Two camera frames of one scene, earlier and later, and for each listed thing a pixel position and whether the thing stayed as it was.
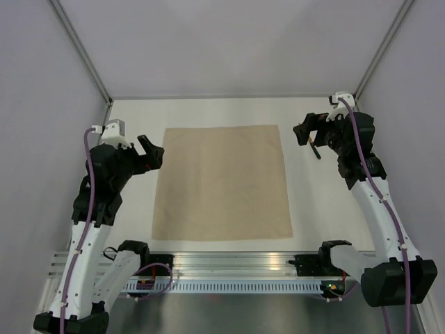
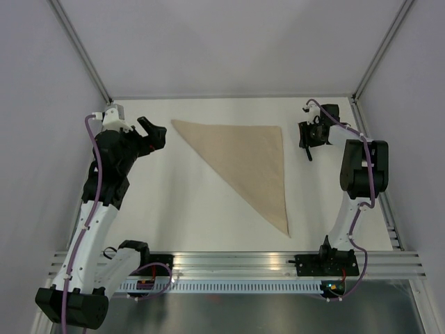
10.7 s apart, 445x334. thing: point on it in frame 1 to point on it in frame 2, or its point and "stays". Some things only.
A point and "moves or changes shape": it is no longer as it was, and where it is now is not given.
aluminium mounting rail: (272, 266) stays
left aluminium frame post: (60, 12) stays
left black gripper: (151, 160) to (146, 147)
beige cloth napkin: (220, 183) moves or changes shape
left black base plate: (160, 270) stays
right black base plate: (317, 265) stays
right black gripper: (315, 122) stays
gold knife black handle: (316, 150) to (309, 153)
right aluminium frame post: (405, 8) stays
